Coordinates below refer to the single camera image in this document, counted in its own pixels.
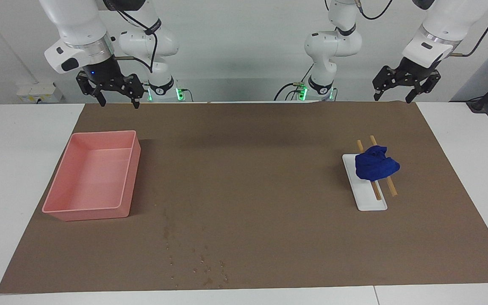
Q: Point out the blue towel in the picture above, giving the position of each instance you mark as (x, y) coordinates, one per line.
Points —
(375, 165)

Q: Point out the white towel rack base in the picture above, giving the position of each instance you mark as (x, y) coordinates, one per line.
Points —
(364, 197)

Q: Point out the pink plastic bin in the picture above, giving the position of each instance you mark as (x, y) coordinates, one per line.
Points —
(91, 178)

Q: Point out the brown table mat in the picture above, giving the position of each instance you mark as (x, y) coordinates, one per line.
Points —
(248, 190)

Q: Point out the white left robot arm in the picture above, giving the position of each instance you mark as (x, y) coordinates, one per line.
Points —
(333, 46)

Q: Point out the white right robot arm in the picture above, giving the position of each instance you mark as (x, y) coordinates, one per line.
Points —
(79, 25)

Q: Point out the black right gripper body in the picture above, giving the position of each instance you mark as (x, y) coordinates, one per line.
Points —
(102, 70)

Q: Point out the white wall socket box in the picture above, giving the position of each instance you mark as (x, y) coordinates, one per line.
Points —
(36, 91)

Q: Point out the wooden rack rod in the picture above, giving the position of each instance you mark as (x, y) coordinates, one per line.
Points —
(391, 188)
(377, 192)

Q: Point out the water droplets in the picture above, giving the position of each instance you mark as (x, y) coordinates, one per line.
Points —
(201, 262)

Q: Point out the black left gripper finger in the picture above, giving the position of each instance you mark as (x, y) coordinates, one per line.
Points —
(424, 87)
(384, 82)

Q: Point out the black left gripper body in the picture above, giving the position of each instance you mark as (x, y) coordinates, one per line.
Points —
(413, 67)

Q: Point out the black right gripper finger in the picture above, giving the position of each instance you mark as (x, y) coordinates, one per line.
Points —
(131, 87)
(89, 87)

